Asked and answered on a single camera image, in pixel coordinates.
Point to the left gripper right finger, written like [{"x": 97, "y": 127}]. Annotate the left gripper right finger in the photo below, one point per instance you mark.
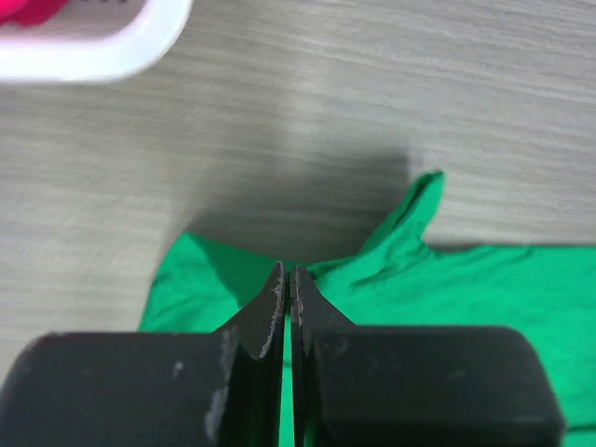
[{"x": 357, "y": 385}]

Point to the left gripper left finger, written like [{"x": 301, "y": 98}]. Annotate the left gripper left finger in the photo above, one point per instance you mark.
[{"x": 220, "y": 388}]

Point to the green t shirt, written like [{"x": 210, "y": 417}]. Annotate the green t shirt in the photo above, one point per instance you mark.
[{"x": 547, "y": 293}]

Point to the white plastic basket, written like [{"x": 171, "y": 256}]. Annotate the white plastic basket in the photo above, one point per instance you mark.
[{"x": 92, "y": 42}]

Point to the red t shirt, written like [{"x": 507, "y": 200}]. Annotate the red t shirt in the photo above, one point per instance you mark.
[{"x": 29, "y": 13}]

